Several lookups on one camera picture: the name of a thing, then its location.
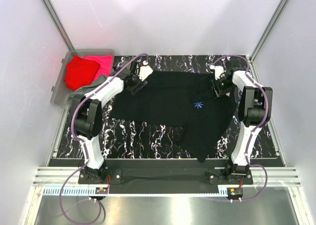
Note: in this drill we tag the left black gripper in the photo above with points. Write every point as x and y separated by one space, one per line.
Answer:
140 84

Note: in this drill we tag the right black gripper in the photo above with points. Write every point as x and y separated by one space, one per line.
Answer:
217 92

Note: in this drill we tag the black t shirt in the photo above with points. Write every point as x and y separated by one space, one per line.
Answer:
180 99

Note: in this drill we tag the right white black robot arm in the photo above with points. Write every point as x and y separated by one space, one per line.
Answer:
254 112

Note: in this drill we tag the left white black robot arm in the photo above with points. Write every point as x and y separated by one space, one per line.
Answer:
86 115

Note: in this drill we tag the pink t shirt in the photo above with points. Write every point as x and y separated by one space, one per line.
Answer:
105 64

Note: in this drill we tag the grey t shirt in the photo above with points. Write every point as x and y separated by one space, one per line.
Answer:
87 88

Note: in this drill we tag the red t shirt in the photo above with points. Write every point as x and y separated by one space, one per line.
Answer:
80 72

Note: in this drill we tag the clear plastic storage bin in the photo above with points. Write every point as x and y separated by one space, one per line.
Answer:
59 91

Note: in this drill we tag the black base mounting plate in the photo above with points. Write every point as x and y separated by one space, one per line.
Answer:
148 163

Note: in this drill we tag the right yellow connector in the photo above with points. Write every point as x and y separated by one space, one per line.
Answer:
235 192

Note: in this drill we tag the yellow connector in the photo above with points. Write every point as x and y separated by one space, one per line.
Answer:
235 192
102 190

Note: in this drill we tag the left yellow connector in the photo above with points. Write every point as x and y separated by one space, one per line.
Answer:
102 190

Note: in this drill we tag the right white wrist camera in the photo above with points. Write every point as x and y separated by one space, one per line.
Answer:
219 71

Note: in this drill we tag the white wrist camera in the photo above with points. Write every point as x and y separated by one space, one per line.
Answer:
144 72
219 71

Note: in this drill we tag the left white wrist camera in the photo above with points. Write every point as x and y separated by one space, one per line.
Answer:
144 72

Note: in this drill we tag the aluminium frame rail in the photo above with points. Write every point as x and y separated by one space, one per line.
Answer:
271 176

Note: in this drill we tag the white slotted cable duct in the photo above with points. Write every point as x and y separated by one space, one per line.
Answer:
158 192

